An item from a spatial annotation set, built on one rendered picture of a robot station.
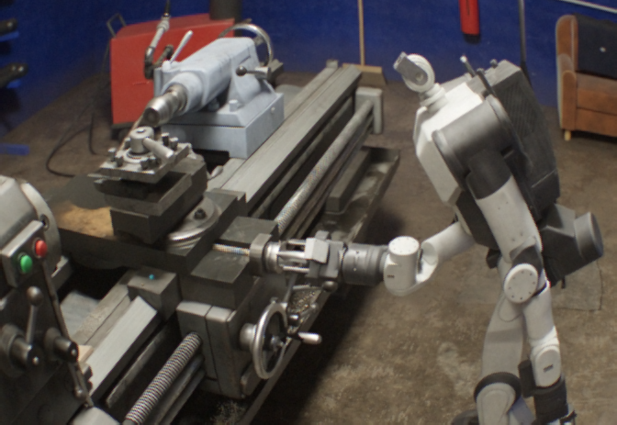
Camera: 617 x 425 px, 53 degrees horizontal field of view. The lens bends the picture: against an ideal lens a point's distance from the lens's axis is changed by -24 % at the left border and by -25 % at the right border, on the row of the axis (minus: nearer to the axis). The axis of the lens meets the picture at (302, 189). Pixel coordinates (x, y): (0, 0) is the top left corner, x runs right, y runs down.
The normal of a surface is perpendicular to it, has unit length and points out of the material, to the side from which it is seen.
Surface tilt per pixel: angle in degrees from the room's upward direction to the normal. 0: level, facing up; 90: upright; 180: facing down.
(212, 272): 0
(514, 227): 79
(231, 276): 0
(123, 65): 90
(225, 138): 90
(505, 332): 114
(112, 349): 36
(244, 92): 66
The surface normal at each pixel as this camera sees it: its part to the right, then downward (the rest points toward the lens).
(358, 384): -0.04, -0.90
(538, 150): -0.10, 0.26
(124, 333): 0.53, -0.67
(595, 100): -0.31, 0.42
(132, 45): 0.04, 0.43
